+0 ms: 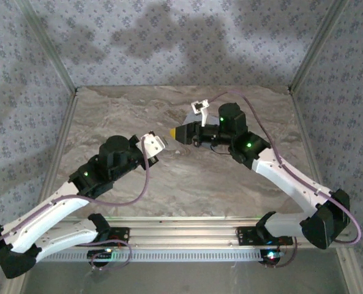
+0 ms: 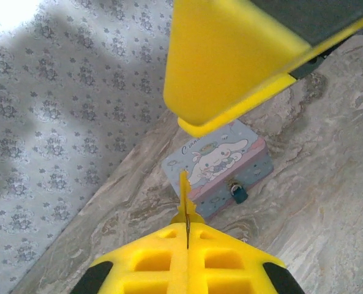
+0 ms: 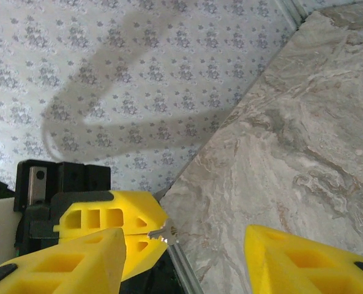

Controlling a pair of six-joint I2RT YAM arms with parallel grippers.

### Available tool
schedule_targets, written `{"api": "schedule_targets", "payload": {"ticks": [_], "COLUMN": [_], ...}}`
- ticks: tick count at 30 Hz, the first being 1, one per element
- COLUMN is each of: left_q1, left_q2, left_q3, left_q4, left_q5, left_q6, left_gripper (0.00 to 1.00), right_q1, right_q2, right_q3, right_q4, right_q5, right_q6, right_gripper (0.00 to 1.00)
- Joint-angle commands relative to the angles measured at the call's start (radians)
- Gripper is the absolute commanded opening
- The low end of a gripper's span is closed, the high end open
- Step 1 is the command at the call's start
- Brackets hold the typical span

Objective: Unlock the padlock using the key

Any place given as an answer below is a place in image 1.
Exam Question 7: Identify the small black controller board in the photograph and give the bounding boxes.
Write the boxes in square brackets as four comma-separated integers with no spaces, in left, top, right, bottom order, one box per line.
[88,249,114,261]
[260,249,283,265]

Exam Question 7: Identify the aluminium table edge rail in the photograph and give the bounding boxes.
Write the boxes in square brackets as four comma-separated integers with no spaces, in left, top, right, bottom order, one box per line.
[288,87,363,294]
[2,87,80,294]

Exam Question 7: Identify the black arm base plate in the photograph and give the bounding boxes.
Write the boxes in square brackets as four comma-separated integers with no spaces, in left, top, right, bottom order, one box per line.
[236,226,294,246]
[106,226,130,247]

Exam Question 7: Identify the aluminium base rail beam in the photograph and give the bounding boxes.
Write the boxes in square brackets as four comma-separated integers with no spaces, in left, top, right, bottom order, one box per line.
[40,216,352,251]

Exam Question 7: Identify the aluminium upright frame post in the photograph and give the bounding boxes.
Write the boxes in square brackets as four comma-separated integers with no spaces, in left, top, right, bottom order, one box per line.
[290,0,350,91]
[15,0,78,92]

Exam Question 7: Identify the slotted white cable duct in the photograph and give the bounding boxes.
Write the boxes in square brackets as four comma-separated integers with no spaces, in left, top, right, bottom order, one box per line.
[39,248,282,263]

